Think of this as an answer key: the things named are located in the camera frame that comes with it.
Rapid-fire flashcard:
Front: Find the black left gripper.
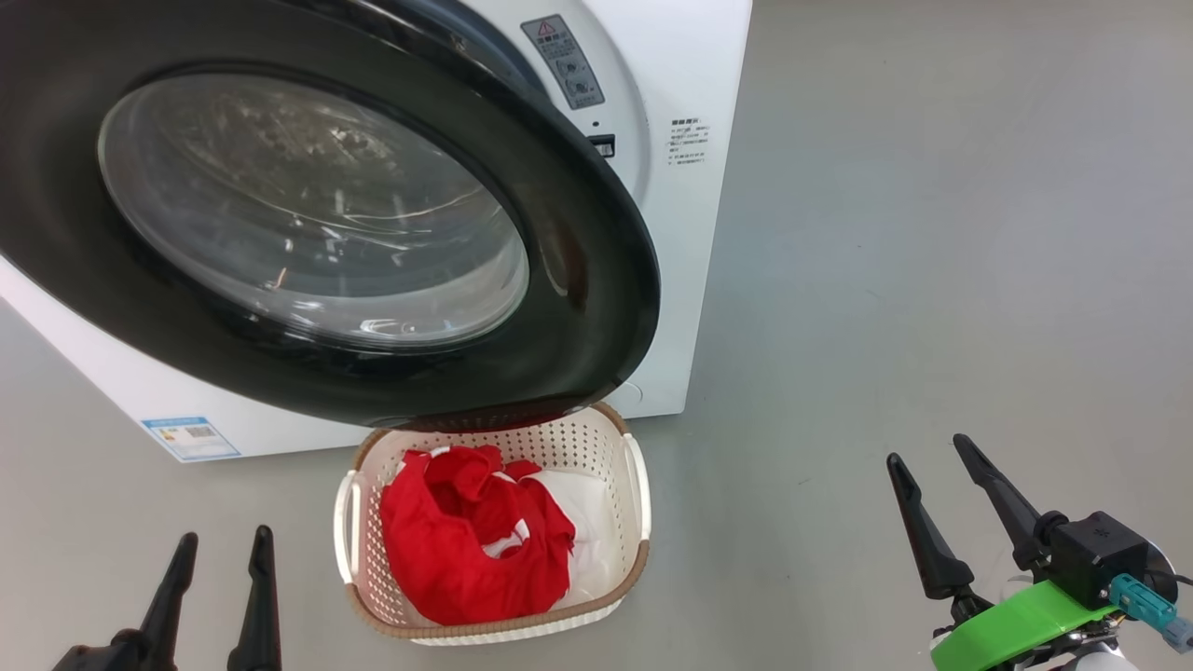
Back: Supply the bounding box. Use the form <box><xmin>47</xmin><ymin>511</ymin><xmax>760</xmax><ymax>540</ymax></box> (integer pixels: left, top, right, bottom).
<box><xmin>51</xmin><ymin>525</ymin><xmax>282</xmax><ymax>671</ymax></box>

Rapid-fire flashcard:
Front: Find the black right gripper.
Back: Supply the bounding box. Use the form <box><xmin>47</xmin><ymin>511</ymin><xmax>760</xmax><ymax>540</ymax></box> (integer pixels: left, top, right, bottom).
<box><xmin>885</xmin><ymin>433</ymin><xmax>1045</xmax><ymax>625</ymax></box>

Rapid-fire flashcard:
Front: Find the black round glass machine door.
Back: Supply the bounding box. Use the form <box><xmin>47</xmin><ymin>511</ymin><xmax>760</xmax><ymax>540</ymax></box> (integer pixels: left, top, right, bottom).
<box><xmin>0</xmin><ymin>0</ymin><xmax>663</xmax><ymax>430</ymax></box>

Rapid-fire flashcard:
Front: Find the cream perforated laundry basket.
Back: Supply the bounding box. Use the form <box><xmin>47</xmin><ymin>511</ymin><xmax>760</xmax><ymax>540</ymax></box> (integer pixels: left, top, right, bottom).
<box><xmin>333</xmin><ymin>401</ymin><xmax>651</xmax><ymax>647</ymax></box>

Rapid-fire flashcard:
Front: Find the white front-load washing machine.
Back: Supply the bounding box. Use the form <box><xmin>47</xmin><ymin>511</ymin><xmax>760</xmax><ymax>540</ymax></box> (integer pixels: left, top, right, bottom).
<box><xmin>0</xmin><ymin>0</ymin><xmax>754</xmax><ymax>464</ymax></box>

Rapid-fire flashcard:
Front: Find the bright green gripper band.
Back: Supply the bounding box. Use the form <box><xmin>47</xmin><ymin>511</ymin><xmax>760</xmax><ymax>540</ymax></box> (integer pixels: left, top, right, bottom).
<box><xmin>930</xmin><ymin>580</ymin><xmax>1119</xmax><ymax>671</ymax></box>

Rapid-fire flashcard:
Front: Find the blue energy label sticker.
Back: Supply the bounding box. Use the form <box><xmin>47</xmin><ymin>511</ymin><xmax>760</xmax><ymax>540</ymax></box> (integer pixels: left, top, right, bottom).
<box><xmin>142</xmin><ymin>416</ymin><xmax>241</xmax><ymax>462</ymax></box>

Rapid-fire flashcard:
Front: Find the printed text sticker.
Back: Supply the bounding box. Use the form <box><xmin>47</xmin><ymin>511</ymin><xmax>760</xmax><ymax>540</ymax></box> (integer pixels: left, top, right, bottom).
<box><xmin>665</xmin><ymin>117</ymin><xmax>709</xmax><ymax>169</ymax></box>

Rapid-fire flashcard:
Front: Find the grey warning label sticker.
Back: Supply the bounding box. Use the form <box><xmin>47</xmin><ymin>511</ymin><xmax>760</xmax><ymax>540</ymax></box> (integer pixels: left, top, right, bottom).
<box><xmin>520</xmin><ymin>14</ymin><xmax>605</xmax><ymax>111</ymax></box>

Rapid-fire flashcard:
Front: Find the teal cable connector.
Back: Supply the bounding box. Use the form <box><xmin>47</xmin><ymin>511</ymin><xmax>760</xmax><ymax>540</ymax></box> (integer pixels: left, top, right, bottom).
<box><xmin>1107</xmin><ymin>573</ymin><xmax>1193</xmax><ymax>653</ymax></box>

